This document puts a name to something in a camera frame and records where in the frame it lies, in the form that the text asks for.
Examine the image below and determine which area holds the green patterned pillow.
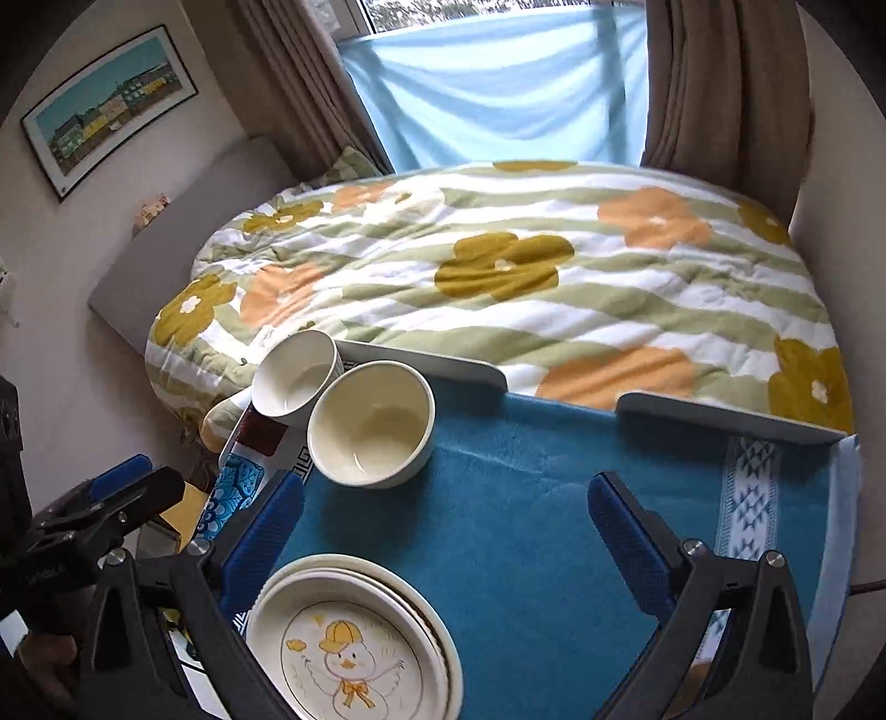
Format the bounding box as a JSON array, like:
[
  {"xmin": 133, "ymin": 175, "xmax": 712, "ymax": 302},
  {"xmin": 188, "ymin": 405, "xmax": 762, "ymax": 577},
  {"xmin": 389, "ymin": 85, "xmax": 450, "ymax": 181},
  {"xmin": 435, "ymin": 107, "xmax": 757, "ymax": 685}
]
[{"xmin": 305, "ymin": 144, "xmax": 382, "ymax": 188}]

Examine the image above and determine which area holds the small pink toy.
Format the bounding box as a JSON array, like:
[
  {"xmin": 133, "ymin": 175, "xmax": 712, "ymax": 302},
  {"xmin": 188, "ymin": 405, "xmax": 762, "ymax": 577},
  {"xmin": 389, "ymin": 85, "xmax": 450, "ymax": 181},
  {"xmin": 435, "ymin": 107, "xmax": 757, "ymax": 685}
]
[{"xmin": 131, "ymin": 192, "xmax": 171, "ymax": 240}]

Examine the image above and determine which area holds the blue towel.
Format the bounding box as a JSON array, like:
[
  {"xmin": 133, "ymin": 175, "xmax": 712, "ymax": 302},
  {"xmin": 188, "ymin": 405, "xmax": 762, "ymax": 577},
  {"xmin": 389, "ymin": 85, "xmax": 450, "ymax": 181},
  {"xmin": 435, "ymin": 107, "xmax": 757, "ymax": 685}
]
[{"xmin": 228, "ymin": 377, "xmax": 863, "ymax": 720}]

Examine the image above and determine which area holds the grey headboard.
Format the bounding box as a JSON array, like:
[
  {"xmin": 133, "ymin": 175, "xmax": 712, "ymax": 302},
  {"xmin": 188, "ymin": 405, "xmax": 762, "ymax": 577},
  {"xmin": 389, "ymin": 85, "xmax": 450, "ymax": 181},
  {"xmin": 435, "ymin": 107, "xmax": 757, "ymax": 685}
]
[{"xmin": 87, "ymin": 135, "xmax": 298, "ymax": 361}]

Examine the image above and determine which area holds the small white bowl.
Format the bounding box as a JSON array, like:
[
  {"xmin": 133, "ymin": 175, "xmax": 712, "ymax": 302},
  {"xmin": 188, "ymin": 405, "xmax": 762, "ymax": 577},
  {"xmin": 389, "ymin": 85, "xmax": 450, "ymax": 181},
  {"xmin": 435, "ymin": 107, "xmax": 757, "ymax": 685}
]
[{"xmin": 250, "ymin": 330, "xmax": 342, "ymax": 420}]

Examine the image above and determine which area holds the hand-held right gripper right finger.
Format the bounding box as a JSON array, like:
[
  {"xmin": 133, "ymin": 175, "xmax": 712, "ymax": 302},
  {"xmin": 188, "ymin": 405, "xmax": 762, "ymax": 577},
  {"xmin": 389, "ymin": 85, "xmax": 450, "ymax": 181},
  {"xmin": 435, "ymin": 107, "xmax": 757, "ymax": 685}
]
[{"xmin": 587, "ymin": 472, "xmax": 814, "ymax": 720}]

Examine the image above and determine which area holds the blue patterned cardboard box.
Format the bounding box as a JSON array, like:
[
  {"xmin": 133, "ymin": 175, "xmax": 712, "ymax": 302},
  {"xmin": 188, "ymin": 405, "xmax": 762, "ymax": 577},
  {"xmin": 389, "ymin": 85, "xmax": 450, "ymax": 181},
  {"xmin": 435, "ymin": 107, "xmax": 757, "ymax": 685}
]
[{"xmin": 197, "ymin": 408, "xmax": 306, "ymax": 555}]

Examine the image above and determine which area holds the cream bowl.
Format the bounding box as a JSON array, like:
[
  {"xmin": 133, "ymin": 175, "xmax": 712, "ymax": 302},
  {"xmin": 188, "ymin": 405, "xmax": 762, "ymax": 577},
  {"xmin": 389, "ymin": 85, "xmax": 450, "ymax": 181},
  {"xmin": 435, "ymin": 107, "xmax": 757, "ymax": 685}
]
[{"xmin": 306, "ymin": 360, "xmax": 437, "ymax": 490}]

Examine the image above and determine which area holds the person's left hand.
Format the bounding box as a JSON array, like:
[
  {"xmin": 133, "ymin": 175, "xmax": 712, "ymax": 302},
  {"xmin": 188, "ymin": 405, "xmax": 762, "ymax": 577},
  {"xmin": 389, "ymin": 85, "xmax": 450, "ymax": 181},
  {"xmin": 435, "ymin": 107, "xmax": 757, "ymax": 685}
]
[{"xmin": 10, "ymin": 633, "xmax": 80, "ymax": 700}]

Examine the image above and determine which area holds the brown curtain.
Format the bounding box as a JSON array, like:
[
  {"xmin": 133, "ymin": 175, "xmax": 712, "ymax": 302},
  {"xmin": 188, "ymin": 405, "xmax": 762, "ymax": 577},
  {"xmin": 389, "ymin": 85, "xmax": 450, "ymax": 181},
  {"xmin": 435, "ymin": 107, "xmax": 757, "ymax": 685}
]
[
  {"xmin": 640, "ymin": 0, "xmax": 814, "ymax": 229},
  {"xmin": 225, "ymin": 0, "xmax": 395, "ymax": 177}
]

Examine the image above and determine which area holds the light blue cloth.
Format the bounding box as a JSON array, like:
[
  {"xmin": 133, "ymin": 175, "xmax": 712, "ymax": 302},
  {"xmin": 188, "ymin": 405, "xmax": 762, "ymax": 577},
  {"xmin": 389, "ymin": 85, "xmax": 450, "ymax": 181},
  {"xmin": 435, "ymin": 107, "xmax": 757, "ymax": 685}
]
[{"xmin": 336, "ymin": 3, "xmax": 652, "ymax": 174}]

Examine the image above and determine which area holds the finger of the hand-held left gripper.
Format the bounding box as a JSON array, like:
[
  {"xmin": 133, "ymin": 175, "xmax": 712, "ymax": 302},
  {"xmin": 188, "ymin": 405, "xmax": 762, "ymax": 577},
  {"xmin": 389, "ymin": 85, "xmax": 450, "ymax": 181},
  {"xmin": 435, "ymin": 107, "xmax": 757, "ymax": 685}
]
[
  {"xmin": 86, "ymin": 453, "xmax": 153, "ymax": 501},
  {"xmin": 31, "ymin": 466, "xmax": 187, "ymax": 555}
]

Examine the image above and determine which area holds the framed picture of houses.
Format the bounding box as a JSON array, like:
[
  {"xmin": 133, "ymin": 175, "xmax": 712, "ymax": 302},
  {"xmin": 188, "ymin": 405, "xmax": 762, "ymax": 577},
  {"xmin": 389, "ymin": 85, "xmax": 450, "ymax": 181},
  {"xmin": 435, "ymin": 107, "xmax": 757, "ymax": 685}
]
[{"xmin": 20, "ymin": 24, "xmax": 200, "ymax": 203}]

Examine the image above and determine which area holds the floral striped blanket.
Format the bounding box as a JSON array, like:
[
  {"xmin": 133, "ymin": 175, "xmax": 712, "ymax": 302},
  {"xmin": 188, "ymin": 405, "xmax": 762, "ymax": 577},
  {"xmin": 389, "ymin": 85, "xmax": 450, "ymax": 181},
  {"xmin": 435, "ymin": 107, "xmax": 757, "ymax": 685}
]
[{"xmin": 144, "ymin": 159, "xmax": 856, "ymax": 451}]

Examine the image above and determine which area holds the yellow flat object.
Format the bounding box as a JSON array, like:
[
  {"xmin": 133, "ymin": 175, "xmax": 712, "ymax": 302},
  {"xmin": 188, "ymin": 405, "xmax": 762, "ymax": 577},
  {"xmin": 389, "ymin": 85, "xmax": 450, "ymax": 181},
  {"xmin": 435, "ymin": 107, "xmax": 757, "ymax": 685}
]
[{"xmin": 159, "ymin": 485, "xmax": 212, "ymax": 548}]

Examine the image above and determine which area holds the window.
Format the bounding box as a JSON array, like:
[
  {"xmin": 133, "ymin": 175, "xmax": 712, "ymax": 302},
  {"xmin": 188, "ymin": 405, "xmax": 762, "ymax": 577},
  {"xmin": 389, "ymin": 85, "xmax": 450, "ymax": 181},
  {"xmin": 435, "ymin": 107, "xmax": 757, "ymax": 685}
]
[{"xmin": 360, "ymin": 0, "xmax": 596, "ymax": 32}]

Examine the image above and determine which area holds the white plate with duck drawing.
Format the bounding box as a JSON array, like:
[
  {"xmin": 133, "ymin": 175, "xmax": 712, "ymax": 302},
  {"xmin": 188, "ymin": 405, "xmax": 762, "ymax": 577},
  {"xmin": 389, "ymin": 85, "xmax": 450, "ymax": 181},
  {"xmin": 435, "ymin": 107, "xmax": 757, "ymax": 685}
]
[{"xmin": 245, "ymin": 569, "xmax": 445, "ymax": 720}]

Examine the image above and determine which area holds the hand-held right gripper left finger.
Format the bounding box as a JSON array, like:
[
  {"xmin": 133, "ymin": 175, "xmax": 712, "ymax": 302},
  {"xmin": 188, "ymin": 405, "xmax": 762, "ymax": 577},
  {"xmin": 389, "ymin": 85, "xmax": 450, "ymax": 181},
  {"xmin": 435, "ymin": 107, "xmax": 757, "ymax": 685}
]
[{"xmin": 79, "ymin": 472, "xmax": 309, "ymax": 720}]

